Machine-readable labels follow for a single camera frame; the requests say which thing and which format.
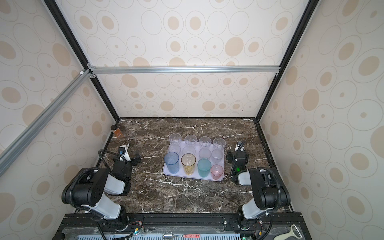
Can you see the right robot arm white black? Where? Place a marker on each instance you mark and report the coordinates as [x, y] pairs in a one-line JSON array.
[[268, 189]]

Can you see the frosted dimpled tall cup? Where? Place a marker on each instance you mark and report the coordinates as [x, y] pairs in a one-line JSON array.
[[205, 153]]

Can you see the yellow glass mug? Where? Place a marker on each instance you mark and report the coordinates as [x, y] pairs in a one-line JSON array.
[[188, 161]]

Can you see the teal dimpled plastic tumbler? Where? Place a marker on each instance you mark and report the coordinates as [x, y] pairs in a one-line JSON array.
[[204, 167]]

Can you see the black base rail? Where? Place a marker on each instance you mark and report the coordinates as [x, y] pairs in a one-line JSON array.
[[210, 226]]

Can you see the frosted dimpled small cup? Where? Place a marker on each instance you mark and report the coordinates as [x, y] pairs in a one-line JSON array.
[[217, 156]]

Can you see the clear ribbed small glass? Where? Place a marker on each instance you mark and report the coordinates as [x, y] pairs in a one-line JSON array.
[[174, 148]]

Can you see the aluminium frame bar left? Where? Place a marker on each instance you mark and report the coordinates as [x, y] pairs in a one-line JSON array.
[[25, 138]]

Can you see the aluminium frame bar horizontal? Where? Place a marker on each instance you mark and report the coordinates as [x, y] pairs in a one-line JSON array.
[[185, 70]]

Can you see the small amber bottle black cap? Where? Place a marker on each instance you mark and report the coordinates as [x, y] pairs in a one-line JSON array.
[[117, 132]]

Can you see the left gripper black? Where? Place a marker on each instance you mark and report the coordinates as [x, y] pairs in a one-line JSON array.
[[134, 163]]

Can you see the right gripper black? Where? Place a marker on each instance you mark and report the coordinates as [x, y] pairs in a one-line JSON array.
[[231, 156]]

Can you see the tall blue plastic tumbler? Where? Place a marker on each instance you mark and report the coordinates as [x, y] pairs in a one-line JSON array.
[[172, 162]]

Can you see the lavender plastic tray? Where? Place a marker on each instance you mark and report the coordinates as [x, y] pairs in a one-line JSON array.
[[195, 175]]

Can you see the clear faceted small glass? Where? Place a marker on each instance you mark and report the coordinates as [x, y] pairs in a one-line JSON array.
[[189, 150]]

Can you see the red handled screwdriver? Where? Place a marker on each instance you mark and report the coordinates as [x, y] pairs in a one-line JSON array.
[[171, 236]]

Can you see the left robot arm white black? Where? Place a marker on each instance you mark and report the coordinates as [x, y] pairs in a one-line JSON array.
[[88, 190]]

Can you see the white peeler tool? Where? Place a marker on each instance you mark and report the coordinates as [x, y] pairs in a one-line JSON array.
[[294, 232]]

